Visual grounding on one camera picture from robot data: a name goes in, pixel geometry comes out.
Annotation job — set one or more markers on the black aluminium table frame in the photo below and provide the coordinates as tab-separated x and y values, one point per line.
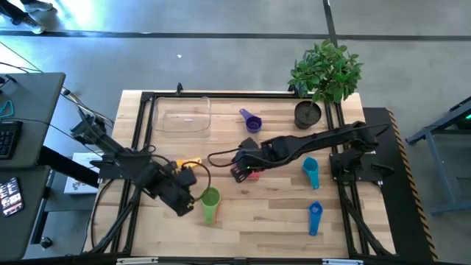
147	96

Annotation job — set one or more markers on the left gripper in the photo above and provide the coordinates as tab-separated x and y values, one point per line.
163	182

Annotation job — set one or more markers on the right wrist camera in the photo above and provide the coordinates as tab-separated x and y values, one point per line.
249	143

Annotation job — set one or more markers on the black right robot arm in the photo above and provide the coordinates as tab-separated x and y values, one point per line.
324	140

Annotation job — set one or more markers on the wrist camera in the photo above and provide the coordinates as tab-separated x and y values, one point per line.
249	143
187	177

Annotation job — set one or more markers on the indigo measuring cup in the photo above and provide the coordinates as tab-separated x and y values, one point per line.
254	125

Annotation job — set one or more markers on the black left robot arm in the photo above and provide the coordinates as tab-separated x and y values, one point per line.
110	147

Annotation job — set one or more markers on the black mat with hazard stripe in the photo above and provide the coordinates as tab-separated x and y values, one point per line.
393	206

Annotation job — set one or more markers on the silver aluminium bar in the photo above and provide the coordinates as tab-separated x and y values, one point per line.
136	261
342	262

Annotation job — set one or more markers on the black plant pot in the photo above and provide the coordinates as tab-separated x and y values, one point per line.
307	116

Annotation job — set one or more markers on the green measuring cup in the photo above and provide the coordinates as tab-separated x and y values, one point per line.
210	215

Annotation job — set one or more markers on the teal plastic clip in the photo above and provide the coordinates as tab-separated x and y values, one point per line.
11	106

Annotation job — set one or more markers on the black caster wheel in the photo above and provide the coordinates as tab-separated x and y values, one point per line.
46	243

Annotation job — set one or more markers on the teal measuring cup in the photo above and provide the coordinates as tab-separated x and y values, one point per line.
311	167

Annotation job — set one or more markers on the large orange measuring cup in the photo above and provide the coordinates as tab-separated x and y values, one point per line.
193	161

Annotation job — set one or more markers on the grey desk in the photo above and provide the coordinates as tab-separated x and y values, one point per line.
33	99
22	235

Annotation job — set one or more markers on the small black clamp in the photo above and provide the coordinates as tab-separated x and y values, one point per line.
179	88

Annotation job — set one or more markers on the black keyboard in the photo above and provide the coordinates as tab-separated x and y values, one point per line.
9	140

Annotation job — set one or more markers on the clear plastic basket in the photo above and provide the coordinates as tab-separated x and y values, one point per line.
182	127

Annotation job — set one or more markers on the small green potted tree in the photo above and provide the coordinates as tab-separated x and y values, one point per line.
325	71

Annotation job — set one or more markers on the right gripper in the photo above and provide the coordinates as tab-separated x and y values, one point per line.
254	158

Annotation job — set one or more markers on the white booklet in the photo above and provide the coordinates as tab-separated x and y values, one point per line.
79	180

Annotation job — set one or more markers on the smartphone with lit screen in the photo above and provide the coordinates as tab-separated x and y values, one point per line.
11	197

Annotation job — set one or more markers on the blue metal work table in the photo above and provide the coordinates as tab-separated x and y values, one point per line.
430	147

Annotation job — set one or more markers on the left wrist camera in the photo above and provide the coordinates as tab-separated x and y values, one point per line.
187	177

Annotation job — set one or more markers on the small red measuring cup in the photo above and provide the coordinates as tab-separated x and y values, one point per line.
254	177

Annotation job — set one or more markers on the person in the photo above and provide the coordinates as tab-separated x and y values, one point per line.
35	24

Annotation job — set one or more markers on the small blue measuring cup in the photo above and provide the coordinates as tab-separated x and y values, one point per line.
315	224

